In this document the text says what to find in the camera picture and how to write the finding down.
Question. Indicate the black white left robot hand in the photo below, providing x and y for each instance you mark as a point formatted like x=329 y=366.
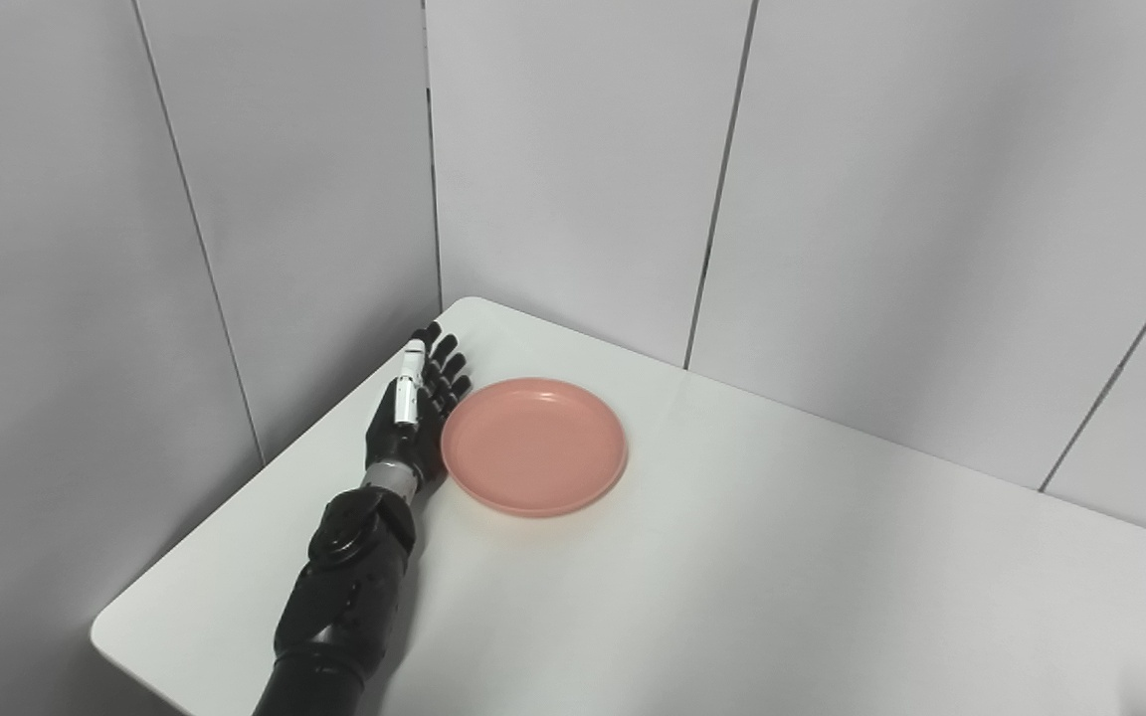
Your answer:
x=414 y=428

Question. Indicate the pink round plate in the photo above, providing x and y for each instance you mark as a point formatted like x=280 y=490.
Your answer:
x=533 y=446

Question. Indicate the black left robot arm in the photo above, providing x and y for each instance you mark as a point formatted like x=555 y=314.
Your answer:
x=344 y=597

